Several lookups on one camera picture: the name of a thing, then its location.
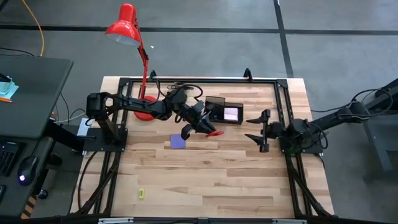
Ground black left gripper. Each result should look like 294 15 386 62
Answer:
181 101 217 141

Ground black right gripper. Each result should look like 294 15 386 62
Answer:
244 109 285 153

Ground pink sticky note pad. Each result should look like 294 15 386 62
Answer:
223 107 239 121

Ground purple sticky note pad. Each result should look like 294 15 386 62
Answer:
170 133 187 149

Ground black mesh desk organizer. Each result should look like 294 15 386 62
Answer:
203 96 244 125

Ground black side table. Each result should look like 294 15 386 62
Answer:
343 77 398 183

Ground white paper sheet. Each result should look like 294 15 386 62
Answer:
76 118 91 137

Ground red desk lamp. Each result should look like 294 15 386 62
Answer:
104 2 162 122

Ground dark grey raised desk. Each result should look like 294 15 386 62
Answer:
0 55 75 139

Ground black computer mouse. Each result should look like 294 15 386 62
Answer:
17 155 39 187

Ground black keyboard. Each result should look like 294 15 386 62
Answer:
0 141 21 177

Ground teal paper stack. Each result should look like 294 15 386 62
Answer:
0 73 20 100

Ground dark grey low desk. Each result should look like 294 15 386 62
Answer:
0 136 56 218

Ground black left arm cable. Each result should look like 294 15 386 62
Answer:
155 79 205 124

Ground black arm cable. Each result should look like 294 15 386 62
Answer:
306 123 329 150
155 79 205 124

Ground black lamp power cable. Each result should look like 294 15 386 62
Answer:
167 81 195 91

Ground black aluminium table frame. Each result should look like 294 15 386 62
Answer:
70 67 335 218

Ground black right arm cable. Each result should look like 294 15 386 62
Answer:
306 123 329 150

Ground black right base cable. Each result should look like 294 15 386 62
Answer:
310 88 394 113

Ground silver metal bracket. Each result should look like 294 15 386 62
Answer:
272 218 308 224
98 217 134 224

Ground yellow cable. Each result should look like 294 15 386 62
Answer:
21 0 45 57

